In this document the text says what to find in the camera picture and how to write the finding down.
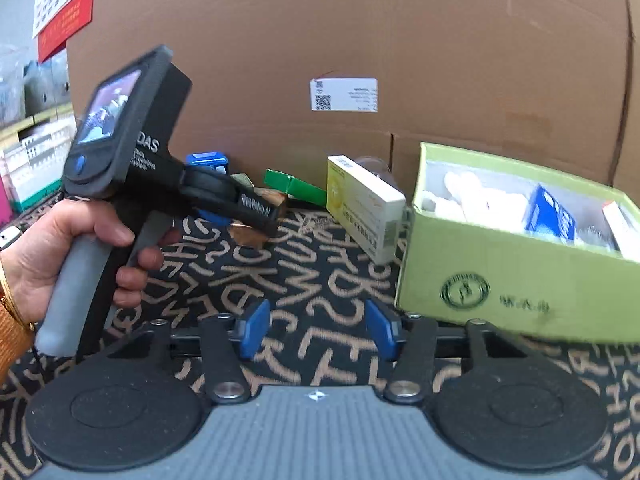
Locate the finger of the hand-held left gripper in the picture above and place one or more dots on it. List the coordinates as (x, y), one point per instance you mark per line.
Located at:
(212, 217)
(240, 200)

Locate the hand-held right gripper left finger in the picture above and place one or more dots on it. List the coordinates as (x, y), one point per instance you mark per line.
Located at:
(252, 327)

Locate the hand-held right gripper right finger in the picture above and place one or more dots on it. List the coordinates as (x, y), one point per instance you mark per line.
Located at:
(381, 327)

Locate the copper brown box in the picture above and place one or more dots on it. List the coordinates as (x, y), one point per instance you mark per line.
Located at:
(250, 237)

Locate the green cardboard box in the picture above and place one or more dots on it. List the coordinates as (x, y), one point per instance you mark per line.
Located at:
(500, 280)

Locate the blue white box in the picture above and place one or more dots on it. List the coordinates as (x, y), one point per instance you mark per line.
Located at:
(550, 212)

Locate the steel wool scrubber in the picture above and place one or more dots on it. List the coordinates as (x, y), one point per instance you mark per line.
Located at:
(592, 237)

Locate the white box orange end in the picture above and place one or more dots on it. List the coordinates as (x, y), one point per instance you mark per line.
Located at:
(622, 227)

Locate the person's left forearm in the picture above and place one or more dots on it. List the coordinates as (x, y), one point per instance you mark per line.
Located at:
(12, 330)

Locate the person's left hand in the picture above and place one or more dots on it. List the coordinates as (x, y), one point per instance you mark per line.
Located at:
(55, 240)

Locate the small olive green box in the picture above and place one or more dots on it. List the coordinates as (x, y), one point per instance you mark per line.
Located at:
(242, 181)

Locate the blue plastic tub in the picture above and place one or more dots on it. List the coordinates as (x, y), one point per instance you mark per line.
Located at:
(207, 161)

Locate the black lettered tablecloth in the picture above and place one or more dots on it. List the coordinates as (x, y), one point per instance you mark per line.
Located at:
(320, 280)

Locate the white plastic basket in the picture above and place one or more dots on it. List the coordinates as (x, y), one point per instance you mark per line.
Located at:
(35, 165)

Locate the yellow white medicine box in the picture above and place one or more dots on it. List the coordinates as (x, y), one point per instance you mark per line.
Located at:
(360, 210)

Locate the translucent plastic piece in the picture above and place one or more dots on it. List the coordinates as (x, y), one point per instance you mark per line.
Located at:
(372, 167)

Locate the white shipping label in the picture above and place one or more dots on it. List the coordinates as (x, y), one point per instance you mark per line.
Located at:
(345, 94)

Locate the large brown cardboard box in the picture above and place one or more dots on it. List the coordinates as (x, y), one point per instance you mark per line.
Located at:
(400, 35)

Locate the red wall calendar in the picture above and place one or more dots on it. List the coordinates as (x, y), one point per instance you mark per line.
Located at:
(65, 10)

